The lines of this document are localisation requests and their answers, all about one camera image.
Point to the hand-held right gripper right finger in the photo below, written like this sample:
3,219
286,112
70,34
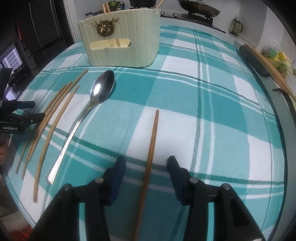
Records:
177,183

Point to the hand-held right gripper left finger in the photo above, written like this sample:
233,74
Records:
118,180

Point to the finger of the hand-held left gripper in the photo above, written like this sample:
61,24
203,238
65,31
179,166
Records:
32,118
25,104

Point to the stainless steel spoon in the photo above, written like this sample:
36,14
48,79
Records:
103,85

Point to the cream utensil holder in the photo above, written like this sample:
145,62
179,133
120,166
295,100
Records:
120,44

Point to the teal checkered tablecloth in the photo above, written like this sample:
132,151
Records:
196,120

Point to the dark grey refrigerator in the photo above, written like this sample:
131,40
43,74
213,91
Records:
46,30

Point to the row of spice jars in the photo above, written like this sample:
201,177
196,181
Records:
89,15

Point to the dark sauce bottle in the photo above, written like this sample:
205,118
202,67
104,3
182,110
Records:
113,4
120,5

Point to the dark grey mat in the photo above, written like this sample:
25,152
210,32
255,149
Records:
254,60

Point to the wooden cutting board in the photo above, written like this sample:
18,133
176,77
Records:
270,67

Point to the black clay pot red lid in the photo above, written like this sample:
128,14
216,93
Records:
141,3

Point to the plastic bag of yellow cloths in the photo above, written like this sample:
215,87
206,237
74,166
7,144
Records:
277,58

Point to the black gas cooktop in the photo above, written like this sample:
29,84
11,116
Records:
198,22

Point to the green glass jug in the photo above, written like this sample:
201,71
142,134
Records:
235,26

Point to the black wok with lid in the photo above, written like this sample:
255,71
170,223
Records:
198,8

